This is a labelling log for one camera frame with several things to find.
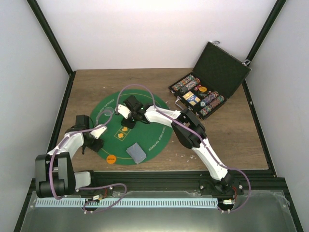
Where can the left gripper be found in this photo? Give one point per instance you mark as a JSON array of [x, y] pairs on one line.
[[97, 147]]

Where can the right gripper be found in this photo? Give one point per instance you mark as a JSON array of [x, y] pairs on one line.
[[130, 125]]

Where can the clear acrylic dealer button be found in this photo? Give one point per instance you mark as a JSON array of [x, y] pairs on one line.
[[108, 111]]

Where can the orange big blind button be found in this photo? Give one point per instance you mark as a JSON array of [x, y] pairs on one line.
[[202, 89], [111, 159]]

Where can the black poker chip case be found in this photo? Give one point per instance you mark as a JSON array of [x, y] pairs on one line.
[[219, 72]]

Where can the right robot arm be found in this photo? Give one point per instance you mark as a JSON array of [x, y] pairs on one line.
[[188, 129]]

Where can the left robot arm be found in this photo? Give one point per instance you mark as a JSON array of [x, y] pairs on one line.
[[62, 159]]

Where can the blue Texas Hold'em card box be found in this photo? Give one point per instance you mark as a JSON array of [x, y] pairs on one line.
[[191, 98]]

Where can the round green poker mat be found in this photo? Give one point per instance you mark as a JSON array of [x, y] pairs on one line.
[[152, 138]]

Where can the grey card deck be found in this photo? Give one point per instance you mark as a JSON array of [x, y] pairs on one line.
[[137, 153]]

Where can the light blue slotted strip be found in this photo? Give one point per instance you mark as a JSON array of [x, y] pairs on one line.
[[135, 203]]

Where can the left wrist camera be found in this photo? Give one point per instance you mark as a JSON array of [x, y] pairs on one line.
[[98, 131]]

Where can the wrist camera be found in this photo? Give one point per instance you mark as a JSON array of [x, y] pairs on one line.
[[124, 111], [98, 131]]

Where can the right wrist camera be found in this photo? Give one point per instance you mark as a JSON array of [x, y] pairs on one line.
[[124, 111]]

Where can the chrome case handle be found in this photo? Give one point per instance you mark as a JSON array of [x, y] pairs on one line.
[[178, 102]]

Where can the black aluminium frame rail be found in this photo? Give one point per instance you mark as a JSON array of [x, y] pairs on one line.
[[201, 181]]

